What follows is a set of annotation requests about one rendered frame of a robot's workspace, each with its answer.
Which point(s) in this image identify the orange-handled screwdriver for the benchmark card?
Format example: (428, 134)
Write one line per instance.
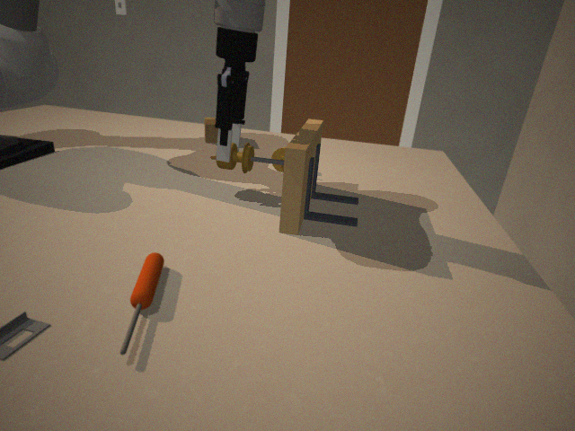
(144, 291)

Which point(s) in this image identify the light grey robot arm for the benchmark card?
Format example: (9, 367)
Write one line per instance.
(27, 71)

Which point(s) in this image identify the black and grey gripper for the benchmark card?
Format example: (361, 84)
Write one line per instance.
(236, 47)

